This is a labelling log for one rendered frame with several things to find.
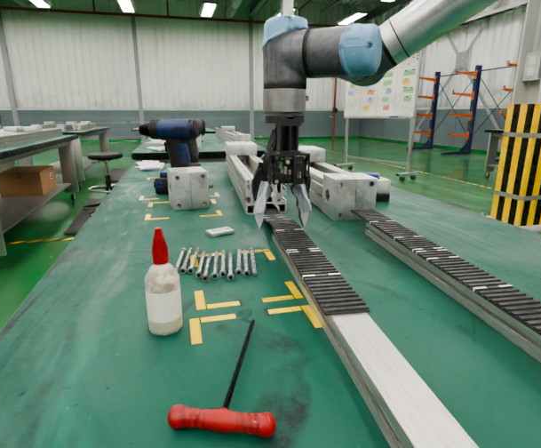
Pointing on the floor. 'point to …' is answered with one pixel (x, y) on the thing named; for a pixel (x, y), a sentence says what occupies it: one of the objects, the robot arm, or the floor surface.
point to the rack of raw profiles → (455, 112)
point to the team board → (386, 104)
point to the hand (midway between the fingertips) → (281, 220)
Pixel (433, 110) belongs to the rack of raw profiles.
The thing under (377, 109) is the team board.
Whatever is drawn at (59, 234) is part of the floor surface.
